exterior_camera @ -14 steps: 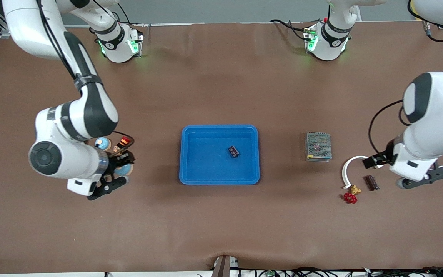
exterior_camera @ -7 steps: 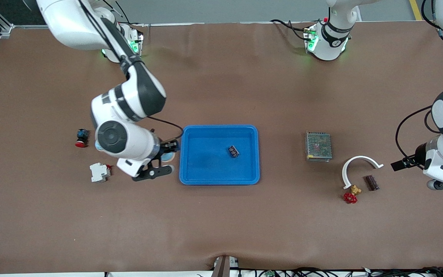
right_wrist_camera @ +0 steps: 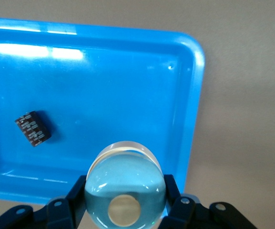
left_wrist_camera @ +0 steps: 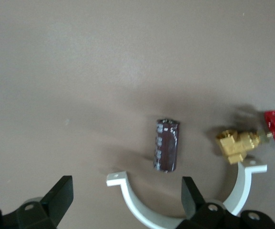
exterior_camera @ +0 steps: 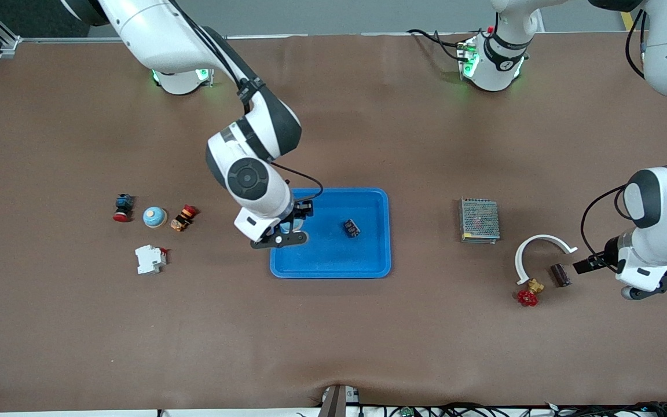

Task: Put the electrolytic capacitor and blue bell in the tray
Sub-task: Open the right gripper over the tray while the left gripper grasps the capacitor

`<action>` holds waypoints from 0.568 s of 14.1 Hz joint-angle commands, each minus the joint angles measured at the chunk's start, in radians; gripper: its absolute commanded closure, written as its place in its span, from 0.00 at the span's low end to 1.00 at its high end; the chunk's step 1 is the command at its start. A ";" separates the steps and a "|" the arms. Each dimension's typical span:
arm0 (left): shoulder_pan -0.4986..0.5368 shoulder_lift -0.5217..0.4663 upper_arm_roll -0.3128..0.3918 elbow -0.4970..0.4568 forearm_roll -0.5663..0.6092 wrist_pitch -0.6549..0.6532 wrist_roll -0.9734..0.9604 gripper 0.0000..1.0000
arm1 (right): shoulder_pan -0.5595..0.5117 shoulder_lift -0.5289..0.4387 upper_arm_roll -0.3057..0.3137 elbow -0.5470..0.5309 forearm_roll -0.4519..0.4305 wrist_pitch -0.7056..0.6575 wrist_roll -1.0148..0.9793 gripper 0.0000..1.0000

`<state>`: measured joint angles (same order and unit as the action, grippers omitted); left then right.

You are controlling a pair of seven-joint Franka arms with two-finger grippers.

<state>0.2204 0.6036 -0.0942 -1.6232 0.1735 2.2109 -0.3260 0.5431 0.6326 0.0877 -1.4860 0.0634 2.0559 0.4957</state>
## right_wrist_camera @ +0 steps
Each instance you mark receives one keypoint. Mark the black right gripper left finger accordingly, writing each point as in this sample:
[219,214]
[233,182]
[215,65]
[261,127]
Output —
[65,210]

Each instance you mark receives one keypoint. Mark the blue plastic tray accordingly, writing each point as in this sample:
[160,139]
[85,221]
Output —
[104,95]

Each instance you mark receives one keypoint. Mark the blue bell beige knob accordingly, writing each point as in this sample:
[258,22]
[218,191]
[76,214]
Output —
[125,181]

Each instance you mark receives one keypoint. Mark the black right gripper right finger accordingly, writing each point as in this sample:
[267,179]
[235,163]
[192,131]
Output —
[182,212]

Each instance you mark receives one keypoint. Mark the short dark electrolytic capacitor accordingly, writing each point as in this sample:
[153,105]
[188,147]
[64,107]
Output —
[33,128]

